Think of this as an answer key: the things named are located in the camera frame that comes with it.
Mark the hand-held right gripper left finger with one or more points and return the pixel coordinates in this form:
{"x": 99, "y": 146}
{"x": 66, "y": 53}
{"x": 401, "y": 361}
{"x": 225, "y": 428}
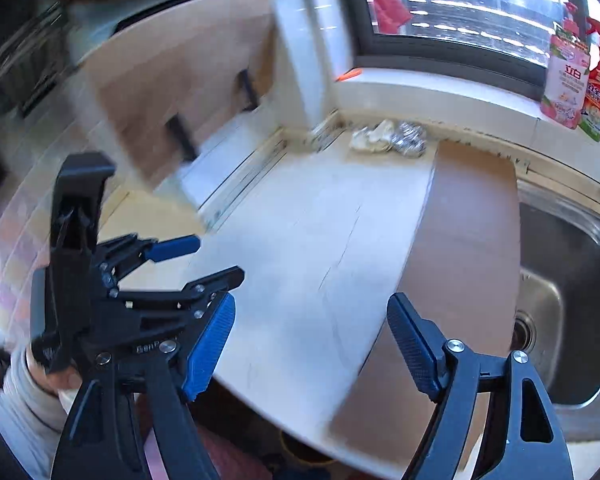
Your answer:
{"x": 210, "y": 350}

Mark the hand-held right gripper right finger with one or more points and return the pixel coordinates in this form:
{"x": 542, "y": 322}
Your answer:
{"x": 415, "y": 355}

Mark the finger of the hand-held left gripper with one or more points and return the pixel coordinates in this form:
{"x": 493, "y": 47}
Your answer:
{"x": 175, "y": 247}
{"x": 210, "y": 285}

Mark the round trash bin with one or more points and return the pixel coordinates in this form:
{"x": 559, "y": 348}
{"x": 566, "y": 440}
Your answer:
{"x": 305, "y": 455}

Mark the person's left forearm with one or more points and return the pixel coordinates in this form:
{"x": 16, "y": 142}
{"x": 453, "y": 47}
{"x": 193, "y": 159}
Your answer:
{"x": 25, "y": 425}

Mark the brown cardboard sheet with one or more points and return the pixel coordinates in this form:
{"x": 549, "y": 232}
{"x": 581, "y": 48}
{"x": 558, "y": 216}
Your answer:
{"x": 460, "y": 260}

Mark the steel sink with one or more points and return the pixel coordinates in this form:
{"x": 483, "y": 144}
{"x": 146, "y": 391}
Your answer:
{"x": 555, "y": 310}

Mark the wooden cutting board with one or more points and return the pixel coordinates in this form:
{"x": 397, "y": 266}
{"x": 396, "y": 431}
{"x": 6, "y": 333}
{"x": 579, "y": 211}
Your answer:
{"x": 170, "y": 70}

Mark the crumpled plastic wrappers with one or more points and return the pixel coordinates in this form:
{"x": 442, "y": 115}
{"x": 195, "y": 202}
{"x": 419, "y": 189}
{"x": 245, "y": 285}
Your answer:
{"x": 372, "y": 136}

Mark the small orange strip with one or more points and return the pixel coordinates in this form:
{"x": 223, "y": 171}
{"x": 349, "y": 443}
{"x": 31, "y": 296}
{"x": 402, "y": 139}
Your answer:
{"x": 347, "y": 75}

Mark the pink soap bottle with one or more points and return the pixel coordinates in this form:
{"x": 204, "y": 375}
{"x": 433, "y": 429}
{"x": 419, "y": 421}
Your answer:
{"x": 565, "y": 85}

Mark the red spray bottle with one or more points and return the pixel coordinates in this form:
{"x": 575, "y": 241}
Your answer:
{"x": 599, "y": 100}

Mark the red bag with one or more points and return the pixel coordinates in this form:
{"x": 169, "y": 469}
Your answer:
{"x": 387, "y": 5}

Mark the window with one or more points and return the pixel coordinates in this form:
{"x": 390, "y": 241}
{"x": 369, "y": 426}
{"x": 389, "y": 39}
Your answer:
{"x": 480, "y": 10}

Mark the dark metal wall rack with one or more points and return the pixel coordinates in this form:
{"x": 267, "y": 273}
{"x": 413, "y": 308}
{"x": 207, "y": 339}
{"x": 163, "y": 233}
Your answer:
{"x": 35, "y": 60}

